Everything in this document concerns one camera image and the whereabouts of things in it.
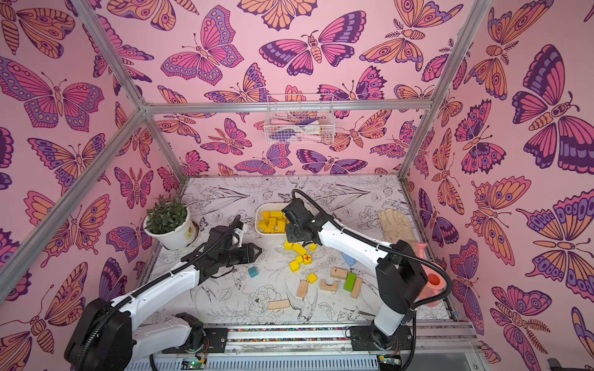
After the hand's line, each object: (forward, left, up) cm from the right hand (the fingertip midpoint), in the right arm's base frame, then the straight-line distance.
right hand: (294, 229), depth 86 cm
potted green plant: (0, +45, +6) cm, 46 cm away
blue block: (-7, -22, -11) cm, 25 cm away
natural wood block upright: (-17, -3, -13) cm, 22 cm away
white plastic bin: (+10, +12, -9) cm, 18 cm away
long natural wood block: (-23, +5, -12) cm, 27 cm away
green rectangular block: (-15, -21, -12) cm, 28 cm away
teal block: (-12, +16, -11) cm, 23 cm away
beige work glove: (+10, -43, -12) cm, 46 cm away
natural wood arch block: (-17, -11, -12) cm, 24 cm away
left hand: (-7, +13, -3) cm, 15 cm away
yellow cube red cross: (-7, -5, -10) cm, 13 cm away
